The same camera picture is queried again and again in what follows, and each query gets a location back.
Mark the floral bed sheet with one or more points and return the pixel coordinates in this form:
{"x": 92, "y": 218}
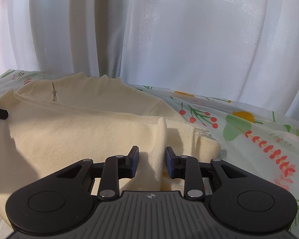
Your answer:
{"x": 251, "y": 139}

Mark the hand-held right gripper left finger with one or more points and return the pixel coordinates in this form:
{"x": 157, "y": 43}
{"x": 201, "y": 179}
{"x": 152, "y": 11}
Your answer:
{"x": 134, "y": 162}

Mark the cream knit sweater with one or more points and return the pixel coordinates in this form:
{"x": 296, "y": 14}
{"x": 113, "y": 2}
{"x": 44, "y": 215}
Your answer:
{"x": 77, "y": 129}

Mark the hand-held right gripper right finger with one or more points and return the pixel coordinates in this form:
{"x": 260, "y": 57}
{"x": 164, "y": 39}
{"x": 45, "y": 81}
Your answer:
{"x": 170, "y": 164}

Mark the white curtain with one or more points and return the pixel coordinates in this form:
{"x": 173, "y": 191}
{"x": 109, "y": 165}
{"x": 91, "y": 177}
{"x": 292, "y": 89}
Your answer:
{"x": 189, "y": 42}

